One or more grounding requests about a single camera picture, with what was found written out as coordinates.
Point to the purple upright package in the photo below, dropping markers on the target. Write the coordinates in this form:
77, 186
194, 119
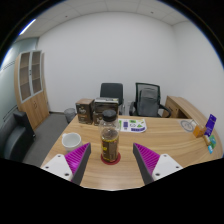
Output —
211, 124

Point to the white mug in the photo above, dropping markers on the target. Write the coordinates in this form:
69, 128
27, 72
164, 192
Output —
71, 140

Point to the dark brown flat carton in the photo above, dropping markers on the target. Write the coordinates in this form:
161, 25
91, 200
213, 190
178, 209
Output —
106, 104

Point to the flat round red coaster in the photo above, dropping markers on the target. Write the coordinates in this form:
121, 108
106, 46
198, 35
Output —
110, 163

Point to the clear bottle with brown label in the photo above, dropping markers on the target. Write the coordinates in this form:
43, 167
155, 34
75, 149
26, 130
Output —
109, 140

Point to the black leather sofa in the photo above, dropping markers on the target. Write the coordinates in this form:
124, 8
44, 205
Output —
15, 138

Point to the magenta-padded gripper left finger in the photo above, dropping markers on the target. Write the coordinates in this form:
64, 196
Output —
78, 158

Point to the white printed leaflet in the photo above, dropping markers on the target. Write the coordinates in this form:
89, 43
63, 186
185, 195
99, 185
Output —
133, 125

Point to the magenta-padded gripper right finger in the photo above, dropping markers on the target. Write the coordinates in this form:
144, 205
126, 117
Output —
149, 159

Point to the grey mesh office chair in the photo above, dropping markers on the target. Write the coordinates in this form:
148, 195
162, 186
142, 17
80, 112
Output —
147, 98

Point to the black office chair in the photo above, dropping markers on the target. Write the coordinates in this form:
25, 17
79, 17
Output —
111, 90

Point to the tall brown carton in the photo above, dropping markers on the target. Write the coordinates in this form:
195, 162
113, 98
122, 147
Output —
84, 111

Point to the long ceiling light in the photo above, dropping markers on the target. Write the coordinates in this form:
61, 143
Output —
27, 26

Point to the wooden side desk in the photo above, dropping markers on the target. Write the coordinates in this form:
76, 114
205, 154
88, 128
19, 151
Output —
181, 106

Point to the wooden glass-door cabinet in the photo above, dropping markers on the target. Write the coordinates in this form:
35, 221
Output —
33, 100

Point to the small beige box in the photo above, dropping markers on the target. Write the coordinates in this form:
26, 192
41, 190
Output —
206, 140

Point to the green flat box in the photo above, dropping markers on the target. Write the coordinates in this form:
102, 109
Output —
213, 141

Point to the small blue box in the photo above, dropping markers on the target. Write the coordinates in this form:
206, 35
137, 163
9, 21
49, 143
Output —
210, 149

